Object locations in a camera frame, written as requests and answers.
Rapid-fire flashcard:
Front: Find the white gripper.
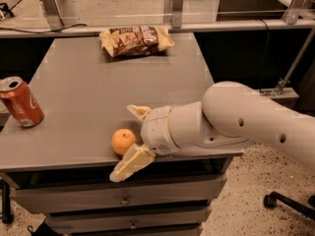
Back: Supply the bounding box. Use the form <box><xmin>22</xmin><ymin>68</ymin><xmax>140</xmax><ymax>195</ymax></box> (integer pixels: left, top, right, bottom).
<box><xmin>109</xmin><ymin>104</ymin><xmax>179</xmax><ymax>182</ymax></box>

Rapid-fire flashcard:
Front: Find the orange fruit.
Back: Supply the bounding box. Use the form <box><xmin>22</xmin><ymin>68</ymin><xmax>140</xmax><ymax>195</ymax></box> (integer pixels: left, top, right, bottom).
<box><xmin>111</xmin><ymin>129</ymin><xmax>136</xmax><ymax>155</ymax></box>

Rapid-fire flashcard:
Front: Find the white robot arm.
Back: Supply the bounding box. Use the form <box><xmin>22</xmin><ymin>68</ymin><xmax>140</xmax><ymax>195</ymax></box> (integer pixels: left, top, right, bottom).
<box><xmin>109</xmin><ymin>82</ymin><xmax>315</xmax><ymax>182</ymax></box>

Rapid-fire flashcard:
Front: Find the brown chip bag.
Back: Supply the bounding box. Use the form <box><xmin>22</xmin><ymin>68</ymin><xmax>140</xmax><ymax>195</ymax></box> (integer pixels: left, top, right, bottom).
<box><xmin>99</xmin><ymin>26</ymin><xmax>174</xmax><ymax>57</ymax></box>

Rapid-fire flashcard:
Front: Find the top grey drawer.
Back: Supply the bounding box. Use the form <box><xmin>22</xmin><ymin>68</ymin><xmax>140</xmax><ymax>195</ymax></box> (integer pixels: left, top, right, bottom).
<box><xmin>11</xmin><ymin>174</ymin><xmax>226</xmax><ymax>213</ymax></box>

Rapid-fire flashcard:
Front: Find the grey drawer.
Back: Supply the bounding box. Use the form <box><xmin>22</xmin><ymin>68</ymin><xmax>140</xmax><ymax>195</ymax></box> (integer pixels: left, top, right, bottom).
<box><xmin>11</xmin><ymin>174</ymin><xmax>226</xmax><ymax>213</ymax></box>
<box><xmin>46</xmin><ymin>206</ymin><xmax>211</xmax><ymax>234</ymax></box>

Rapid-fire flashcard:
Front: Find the grey drawer cabinet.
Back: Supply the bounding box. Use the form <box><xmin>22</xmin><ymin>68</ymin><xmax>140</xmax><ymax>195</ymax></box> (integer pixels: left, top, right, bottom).
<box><xmin>0</xmin><ymin>33</ymin><xmax>232</xmax><ymax>236</ymax></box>

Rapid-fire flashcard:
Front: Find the middle grey drawer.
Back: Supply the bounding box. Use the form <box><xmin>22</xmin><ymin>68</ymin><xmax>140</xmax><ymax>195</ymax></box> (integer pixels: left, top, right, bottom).
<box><xmin>46</xmin><ymin>206</ymin><xmax>211</xmax><ymax>234</ymax></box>

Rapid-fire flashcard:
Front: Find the red soda can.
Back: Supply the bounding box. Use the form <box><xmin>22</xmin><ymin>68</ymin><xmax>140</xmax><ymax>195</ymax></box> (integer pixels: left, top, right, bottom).
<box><xmin>0</xmin><ymin>77</ymin><xmax>44</xmax><ymax>128</ymax></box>

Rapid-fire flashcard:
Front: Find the black office chair base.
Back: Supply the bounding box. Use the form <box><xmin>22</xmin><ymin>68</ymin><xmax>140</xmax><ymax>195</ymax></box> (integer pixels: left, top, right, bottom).
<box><xmin>263</xmin><ymin>192</ymin><xmax>315</xmax><ymax>220</ymax></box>

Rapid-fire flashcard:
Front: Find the black stand leg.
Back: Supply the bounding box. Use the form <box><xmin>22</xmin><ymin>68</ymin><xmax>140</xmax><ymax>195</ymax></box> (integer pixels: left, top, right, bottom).
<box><xmin>0</xmin><ymin>180</ymin><xmax>13</xmax><ymax>224</ymax></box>

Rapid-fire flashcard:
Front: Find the grey metal rail frame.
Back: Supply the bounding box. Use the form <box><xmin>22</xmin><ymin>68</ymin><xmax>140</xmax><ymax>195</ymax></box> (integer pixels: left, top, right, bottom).
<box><xmin>0</xmin><ymin>19</ymin><xmax>315</xmax><ymax>38</ymax></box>

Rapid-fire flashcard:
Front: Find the black cable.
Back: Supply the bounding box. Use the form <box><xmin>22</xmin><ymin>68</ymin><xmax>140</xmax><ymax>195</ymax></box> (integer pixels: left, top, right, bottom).
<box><xmin>0</xmin><ymin>23</ymin><xmax>88</xmax><ymax>34</ymax></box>

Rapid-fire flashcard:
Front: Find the middle metal bracket post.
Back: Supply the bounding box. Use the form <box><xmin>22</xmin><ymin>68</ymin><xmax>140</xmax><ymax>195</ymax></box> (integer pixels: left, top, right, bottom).
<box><xmin>171</xmin><ymin>0</ymin><xmax>183</xmax><ymax>29</ymax></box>

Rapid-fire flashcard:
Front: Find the metal bracket post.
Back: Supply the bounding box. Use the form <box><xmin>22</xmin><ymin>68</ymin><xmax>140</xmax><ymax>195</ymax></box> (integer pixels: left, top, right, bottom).
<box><xmin>282</xmin><ymin>0</ymin><xmax>315</xmax><ymax>25</ymax></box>
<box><xmin>171</xmin><ymin>0</ymin><xmax>183</xmax><ymax>29</ymax></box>
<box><xmin>40</xmin><ymin>0</ymin><xmax>63</xmax><ymax>30</ymax></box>

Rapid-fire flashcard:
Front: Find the left metal bracket post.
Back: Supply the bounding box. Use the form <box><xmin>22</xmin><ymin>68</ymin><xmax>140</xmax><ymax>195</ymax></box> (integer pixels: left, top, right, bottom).
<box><xmin>40</xmin><ymin>0</ymin><xmax>63</xmax><ymax>30</ymax></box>

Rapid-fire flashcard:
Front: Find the right metal bracket post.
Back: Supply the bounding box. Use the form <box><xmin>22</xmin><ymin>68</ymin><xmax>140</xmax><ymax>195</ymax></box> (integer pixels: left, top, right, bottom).
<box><xmin>282</xmin><ymin>0</ymin><xmax>315</xmax><ymax>25</ymax></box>

